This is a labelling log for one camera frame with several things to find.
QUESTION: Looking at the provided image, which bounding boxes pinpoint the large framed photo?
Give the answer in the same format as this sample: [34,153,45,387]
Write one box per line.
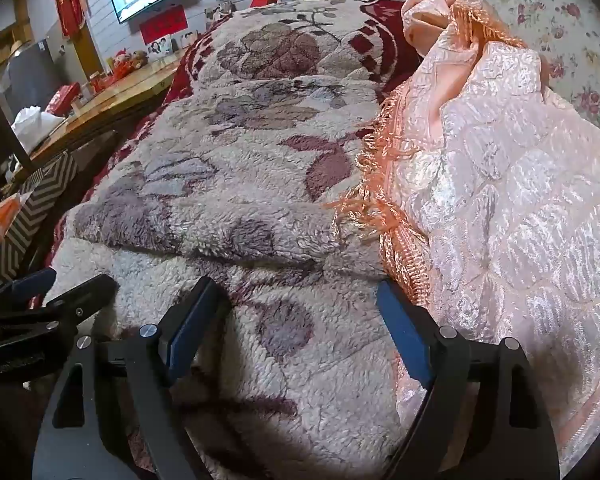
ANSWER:
[205,1,237,25]

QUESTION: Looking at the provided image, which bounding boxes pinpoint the red wall poster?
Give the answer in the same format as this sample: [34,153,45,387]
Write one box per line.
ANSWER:
[140,5,188,43]

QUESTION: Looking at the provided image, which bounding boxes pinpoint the grey refrigerator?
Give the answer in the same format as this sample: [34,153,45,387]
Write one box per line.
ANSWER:
[5,40,56,106]

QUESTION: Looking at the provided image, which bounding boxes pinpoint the rose print cloth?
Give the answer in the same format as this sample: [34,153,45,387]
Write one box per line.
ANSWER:
[450,0,600,146]

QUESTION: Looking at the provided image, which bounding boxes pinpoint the peach satin quilt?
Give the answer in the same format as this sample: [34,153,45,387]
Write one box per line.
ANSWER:
[330,0,600,480]

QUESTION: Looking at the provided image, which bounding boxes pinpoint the yellow-top wooden cabinet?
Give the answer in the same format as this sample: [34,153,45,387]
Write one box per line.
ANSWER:
[27,47,188,171]

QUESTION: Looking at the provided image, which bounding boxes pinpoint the white plastic bag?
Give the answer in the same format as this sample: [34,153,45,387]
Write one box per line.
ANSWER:
[11,106,66,153]

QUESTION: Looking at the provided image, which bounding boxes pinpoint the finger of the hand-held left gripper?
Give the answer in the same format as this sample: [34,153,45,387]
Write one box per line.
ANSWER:
[0,267,57,314]
[45,274,119,332]

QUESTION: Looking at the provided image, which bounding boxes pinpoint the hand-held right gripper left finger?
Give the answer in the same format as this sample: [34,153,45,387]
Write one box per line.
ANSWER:
[32,276,231,480]

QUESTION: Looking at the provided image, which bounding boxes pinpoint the plush toys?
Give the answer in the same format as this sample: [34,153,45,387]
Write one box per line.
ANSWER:
[111,49,148,78]

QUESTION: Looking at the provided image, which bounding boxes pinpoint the striped cardboard box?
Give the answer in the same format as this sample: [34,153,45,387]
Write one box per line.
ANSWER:
[0,150,78,296]

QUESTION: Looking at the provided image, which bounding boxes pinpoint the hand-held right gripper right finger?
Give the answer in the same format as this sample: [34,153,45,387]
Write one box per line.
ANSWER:
[376,280,561,480]

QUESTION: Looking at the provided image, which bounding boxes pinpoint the orange snack packet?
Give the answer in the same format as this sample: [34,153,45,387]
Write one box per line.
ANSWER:
[0,195,21,256]

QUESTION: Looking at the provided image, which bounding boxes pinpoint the floral fleece blanket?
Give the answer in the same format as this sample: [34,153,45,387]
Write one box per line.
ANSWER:
[42,0,431,480]

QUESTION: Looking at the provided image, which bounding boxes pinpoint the red box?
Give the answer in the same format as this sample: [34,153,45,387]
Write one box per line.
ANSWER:
[45,82,81,113]

